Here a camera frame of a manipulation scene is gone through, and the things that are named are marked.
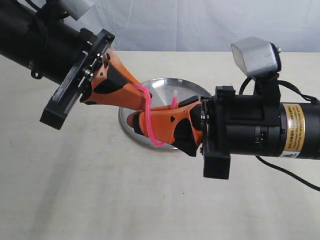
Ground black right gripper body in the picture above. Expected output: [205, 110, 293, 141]
[201, 86, 284, 180]

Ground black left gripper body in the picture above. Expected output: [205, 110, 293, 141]
[27, 21, 115, 130]

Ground pink plastic straw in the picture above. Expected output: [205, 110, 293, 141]
[133, 83, 165, 147]

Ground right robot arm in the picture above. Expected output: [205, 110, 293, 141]
[126, 86, 320, 180]

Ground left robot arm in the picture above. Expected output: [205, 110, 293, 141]
[0, 0, 151, 130]

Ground round stainless steel plate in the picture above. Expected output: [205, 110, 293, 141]
[118, 77, 212, 151]

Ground white backdrop cloth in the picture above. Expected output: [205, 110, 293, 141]
[32, 0, 320, 53]

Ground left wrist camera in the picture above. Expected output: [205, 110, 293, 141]
[45, 0, 97, 21]

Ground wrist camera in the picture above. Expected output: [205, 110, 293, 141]
[230, 36, 282, 78]
[45, 0, 97, 21]

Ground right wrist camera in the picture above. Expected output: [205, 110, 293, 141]
[230, 36, 282, 78]

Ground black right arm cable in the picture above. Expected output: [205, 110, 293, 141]
[238, 74, 320, 193]

